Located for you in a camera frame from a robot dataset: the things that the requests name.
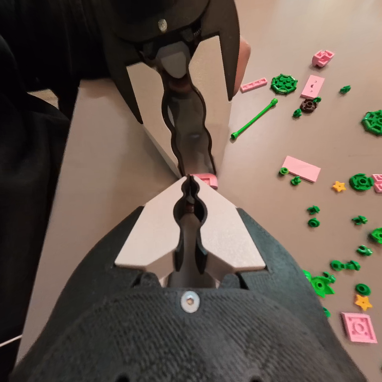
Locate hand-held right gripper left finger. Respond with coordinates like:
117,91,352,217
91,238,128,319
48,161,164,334
114,175,191,279

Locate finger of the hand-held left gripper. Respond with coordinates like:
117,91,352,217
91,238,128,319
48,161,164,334
188,35,232,177
126,61,183,177

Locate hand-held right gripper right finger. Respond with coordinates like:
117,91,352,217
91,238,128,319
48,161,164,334
191,175,266,279

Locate pink curved brick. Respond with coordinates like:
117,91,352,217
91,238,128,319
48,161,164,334
190,174,219,190

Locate person's left forearm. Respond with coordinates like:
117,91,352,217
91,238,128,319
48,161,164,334
0,0,120,84

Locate person's left hand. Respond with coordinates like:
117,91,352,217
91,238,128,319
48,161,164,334
234,39,252,94

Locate thin pink tile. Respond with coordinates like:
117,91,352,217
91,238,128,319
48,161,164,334
240,78,267,93

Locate green stick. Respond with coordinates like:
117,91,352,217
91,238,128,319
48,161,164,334
230,98,279,140

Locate green web piece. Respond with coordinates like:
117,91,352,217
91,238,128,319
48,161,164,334
361,110,382,136
271,74,298,95

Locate scattered small green clips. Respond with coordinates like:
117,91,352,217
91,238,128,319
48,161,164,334
279,167,373,296

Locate pink face tile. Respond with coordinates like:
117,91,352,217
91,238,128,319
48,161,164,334
300,75,325,99

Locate large pink smooth tile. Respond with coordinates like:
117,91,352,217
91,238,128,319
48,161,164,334
282,156,321,182

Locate person's black jacket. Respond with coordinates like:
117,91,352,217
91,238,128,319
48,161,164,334
0,34,81,376

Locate green round flower plate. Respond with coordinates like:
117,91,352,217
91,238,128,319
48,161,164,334
349,174,374,191

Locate pink square single-stud plate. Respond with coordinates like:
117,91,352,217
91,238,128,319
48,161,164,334
341,312,378,344

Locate white cable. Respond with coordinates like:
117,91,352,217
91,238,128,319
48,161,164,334
0,334,24,347

